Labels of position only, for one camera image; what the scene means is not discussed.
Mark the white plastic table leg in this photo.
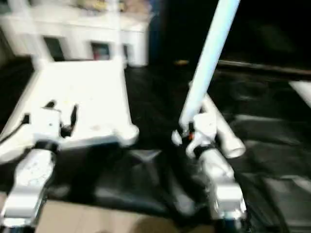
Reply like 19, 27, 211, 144
172, 0, 241, 146
14, 0, 48, 70
201, 94, 245, 159
111, 0, 127, 71

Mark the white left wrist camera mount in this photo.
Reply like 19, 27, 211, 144
31, 106, 64, 144

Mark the black work mat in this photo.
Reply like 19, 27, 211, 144
0, 54, 311, 233

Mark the white plastic table top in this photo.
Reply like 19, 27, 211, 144
0, 59, 139, 166

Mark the black cabinet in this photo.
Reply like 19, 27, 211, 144
148, 0, 311, 68

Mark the white paper sheet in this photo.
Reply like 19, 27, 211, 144
288, 81, 311, 108

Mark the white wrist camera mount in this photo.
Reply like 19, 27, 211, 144
186, 113, 217, 158
31, 106, 64, 144

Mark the white glass-door cabinet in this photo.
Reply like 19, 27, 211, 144
0, 0, 150, 67

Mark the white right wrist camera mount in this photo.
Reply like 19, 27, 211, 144
186, 113, 217, 158

